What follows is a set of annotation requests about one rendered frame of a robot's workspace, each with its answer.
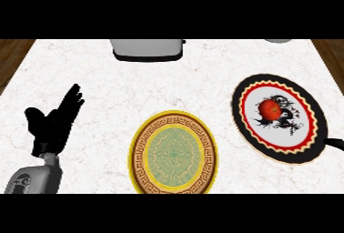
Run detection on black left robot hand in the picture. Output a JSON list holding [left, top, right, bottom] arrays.
[[24, 83, 86, 158]]

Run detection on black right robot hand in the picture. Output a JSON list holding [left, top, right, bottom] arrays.
[[323, 137, 344, 151]]

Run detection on black red white plate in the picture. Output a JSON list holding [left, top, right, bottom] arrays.
[[232, 73, 329, 165]]

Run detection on red tomato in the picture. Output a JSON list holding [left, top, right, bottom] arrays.
[[259, 99, 284, 121]]

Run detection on yellow brown green patterned plate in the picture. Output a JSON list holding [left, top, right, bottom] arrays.
[[127, 109, 220, 195]]

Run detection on grey toaster with black base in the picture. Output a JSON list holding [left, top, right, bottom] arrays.
[[109, 39, 188, 63]]

